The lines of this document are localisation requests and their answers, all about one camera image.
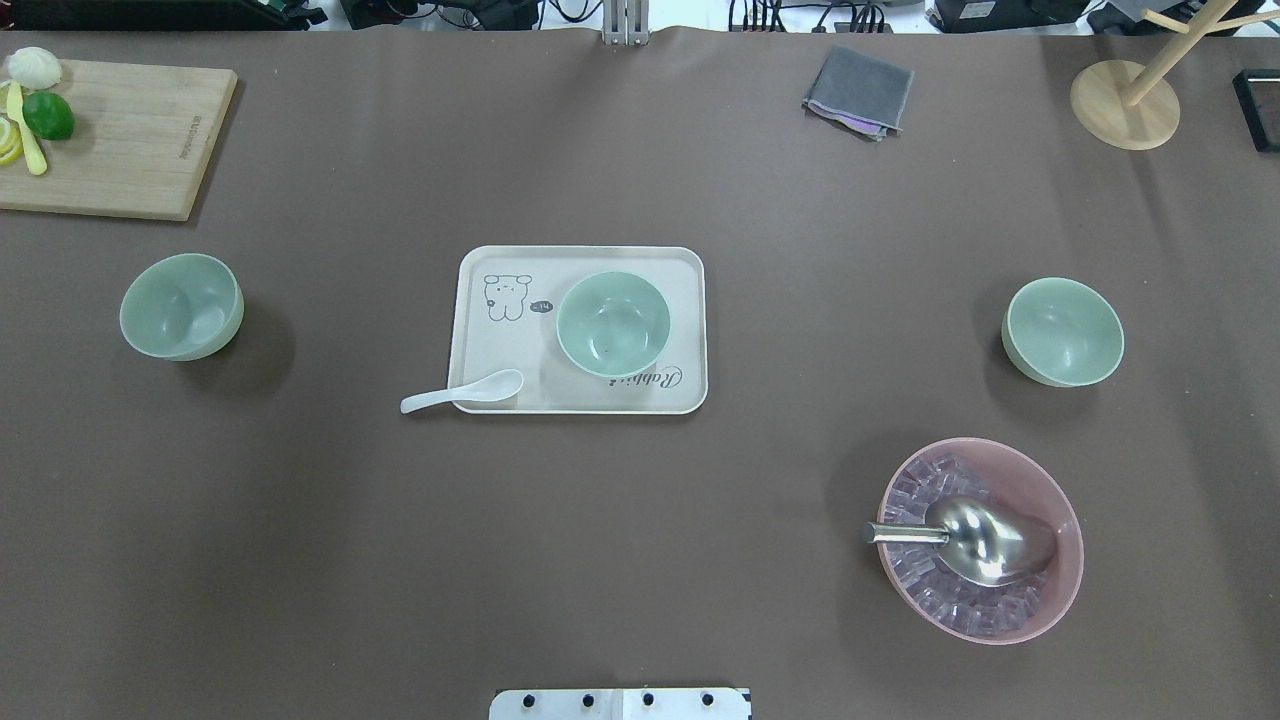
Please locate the green bowl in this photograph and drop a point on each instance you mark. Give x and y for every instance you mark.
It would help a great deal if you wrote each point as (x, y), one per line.
(613, 324)
(1061, 333)
(182, 308)

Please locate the beige cartoon serving tray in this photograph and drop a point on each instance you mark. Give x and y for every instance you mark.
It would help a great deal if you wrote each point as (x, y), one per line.
(507, 300)

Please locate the white ceramic spoon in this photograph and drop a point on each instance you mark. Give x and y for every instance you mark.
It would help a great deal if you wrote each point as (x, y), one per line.
(493, 388)

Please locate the grey folded cloth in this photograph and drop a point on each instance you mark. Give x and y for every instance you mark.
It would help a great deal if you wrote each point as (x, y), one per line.
(864, 94)

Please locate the pink bowl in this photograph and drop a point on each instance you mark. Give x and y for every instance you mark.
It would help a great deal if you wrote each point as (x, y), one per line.
(1020, 484)

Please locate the metal scoop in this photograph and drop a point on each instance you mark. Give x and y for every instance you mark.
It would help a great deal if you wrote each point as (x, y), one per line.
(983, 543)

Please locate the clear ice cubes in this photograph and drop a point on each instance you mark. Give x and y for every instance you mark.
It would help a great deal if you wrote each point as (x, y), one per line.
(943, 595)

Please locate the wooden mug tree stand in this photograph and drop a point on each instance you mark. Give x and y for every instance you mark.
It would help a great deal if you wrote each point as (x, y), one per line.
(1132, 106)

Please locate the wooden cutting board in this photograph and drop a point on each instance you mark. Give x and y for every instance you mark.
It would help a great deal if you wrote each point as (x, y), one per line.
(144, 137)

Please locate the yellow plastic knife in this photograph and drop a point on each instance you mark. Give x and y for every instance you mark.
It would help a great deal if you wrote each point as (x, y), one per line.
(14, 110)

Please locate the green lime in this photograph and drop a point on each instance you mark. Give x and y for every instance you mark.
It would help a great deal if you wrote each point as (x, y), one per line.
(49, 116)

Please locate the lemon slice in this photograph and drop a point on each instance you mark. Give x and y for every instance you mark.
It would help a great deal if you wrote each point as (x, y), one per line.
(11, 142)

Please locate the white garlic bulb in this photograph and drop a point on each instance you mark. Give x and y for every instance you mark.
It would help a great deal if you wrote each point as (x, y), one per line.
(34, 67)

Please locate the black tray object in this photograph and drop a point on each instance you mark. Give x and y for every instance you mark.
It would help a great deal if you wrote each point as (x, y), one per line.
(1258, 94)

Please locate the metal frame post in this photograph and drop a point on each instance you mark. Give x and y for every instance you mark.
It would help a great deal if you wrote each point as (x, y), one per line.
(625, 22)

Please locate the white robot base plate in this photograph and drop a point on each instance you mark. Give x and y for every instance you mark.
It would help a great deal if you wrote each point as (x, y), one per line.
(623, 703)

